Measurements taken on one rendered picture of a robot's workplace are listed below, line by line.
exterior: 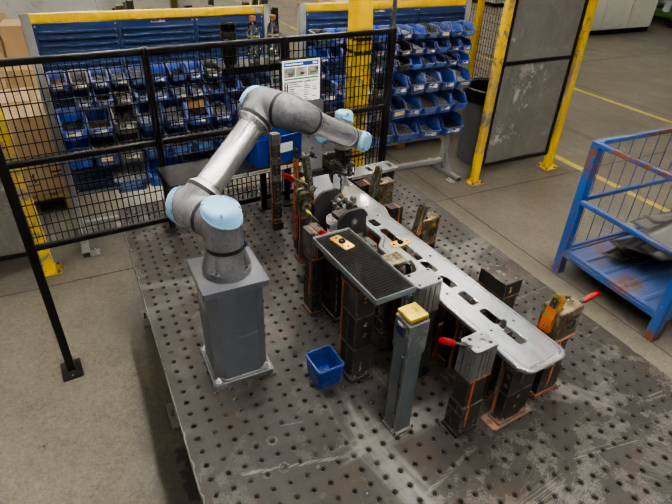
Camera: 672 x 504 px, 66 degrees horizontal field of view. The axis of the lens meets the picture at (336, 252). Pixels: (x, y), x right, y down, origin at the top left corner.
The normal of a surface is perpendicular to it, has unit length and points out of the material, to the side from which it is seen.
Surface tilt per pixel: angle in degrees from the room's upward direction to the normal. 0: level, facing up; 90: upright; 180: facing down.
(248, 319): 90
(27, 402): 0
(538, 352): 0
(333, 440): 0
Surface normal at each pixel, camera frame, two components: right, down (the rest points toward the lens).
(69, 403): 0.04, -0.84
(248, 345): 0.44, 0.51
